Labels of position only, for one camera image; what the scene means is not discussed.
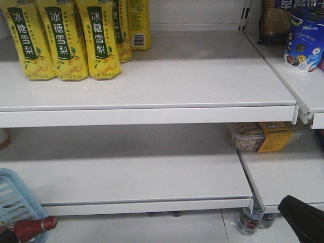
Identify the light blue plastic basket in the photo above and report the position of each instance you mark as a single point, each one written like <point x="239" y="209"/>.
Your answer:
<point x="17" y="203"/>

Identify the red coke bottle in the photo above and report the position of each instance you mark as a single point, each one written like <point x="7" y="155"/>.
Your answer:
<point x="25" y="230"/>

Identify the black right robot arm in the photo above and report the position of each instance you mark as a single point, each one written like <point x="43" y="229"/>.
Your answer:
<point x="305" y="220"/>

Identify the white metal shelf unit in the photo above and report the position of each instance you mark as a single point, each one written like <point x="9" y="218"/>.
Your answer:
<point x="154" y="138"/>

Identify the yellow label cracker pack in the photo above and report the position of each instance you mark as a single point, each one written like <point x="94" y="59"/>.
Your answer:
<point x="264" y="136"/>

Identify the yellow pear drink carton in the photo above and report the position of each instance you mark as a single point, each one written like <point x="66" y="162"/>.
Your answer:
<point x="139" y="24"/>
<point x="102" y="52"/>
<point x="121" y="28"/>
<point x="30" y="39"/>
<point x="65" y="34"/>

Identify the clear water bottle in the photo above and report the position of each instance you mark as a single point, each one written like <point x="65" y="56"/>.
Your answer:
<point x="267" y="220"/>
<point x="248" y="221"/>

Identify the brown cookie bag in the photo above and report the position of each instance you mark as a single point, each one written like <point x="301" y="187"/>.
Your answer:
<point x="274" y="23"/>

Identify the blue cookie cup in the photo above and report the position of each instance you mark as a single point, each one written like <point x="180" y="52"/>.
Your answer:
<point x="304" y="48"/>

